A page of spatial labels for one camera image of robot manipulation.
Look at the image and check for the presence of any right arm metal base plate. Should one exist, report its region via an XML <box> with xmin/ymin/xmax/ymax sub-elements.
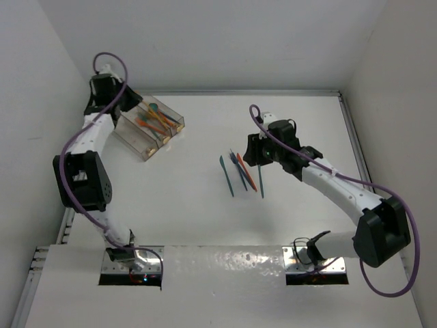
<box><xmin>282</xmin><ymin>245</ymin><xmax>347</xmax><ymax>275</ymax></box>

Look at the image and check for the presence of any clear outer container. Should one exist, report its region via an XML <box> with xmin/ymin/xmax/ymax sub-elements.
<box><xmin>115</xmin><ymin>121</ymin><xmax>159</xmax><ymax>162</ymax></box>

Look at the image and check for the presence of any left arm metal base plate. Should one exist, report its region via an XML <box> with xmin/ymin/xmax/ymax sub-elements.
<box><xmin>100</xmin><ymin>247</ymin><xmax>163</xmax><ymax>274</ymax></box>

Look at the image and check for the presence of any dark blue plastic spoon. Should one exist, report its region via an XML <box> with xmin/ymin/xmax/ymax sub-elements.
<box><xmin>160</xmin><ymin>112</ymin><xmax>179</xmax><ymax>124</ymax></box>

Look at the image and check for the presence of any orange plastic knife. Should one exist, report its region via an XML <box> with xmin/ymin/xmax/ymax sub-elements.
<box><xmin>236</xmin><ymin>152</ymin><xmax>257</xmax><ymax>192</ymax></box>

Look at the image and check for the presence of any clear spoon container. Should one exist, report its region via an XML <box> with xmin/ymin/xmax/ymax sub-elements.
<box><xmin>137</xmin><ymin>96</ymin><xmax>185</xmax><ymax>137</ymax></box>

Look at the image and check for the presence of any clear middle container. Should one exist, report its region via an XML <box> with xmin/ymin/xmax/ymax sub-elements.
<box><xmin>122</xmin><ymin>106</ymin><xmax>171</xmax><ymax>148</ymax></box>

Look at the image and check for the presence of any teal plastic fork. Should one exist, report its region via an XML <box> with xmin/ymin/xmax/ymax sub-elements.
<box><xmin>136</xmin><ymin>117</ymin><xmax>160</xmax><ymax>139</ymax></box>

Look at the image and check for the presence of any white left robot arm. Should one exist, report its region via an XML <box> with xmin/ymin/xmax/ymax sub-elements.
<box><xmin>53</xmin><ymin>64</ymin><xmax>139</xmax><ymax>267</ymax></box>

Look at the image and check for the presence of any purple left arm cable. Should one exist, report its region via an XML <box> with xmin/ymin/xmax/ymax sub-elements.
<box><xmin>58</xmin><ymin>51</ymin><xmax>165</xmax><ymax>285</ymax></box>

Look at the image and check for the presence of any teal plastic knife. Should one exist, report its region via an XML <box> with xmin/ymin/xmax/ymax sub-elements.
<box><xmin>257</xmin><ymin>165</ymin><xmax>265</xmax><ymax>199</ymax></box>
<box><xmin>219</xmin><ymin>155</ymin><xmax>235</xmax><ymax>197</ymax></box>

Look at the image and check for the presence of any teal plastic spoon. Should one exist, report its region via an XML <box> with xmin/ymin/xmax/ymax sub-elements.
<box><xmin>149</xmin><ymin>102</ymin><xmax>163</xmax><ymax>113</ymax></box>

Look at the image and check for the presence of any yellow plastic spoon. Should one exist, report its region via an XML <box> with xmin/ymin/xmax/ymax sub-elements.
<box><xmin>156</xmin><ymin>113</ymin><xmax>178</xmax><ymax>127</ymax></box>

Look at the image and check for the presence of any orange plastic spoon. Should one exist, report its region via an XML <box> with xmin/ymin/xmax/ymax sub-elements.
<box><xmin>159</xmin><ymin>111</ymin><xmax>175</xmax><ymax>124</ymax></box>

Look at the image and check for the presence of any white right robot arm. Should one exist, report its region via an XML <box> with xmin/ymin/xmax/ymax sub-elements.
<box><xmin>243</xmin><ymin>112</ymin><xmax>411</xmax><ymax>268</ymax></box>

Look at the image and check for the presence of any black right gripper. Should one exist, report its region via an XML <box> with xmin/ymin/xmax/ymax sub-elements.
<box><xmin>244</xmin><ymin>131</ymin><xmax>283</xmax><ymax>166</ymax></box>

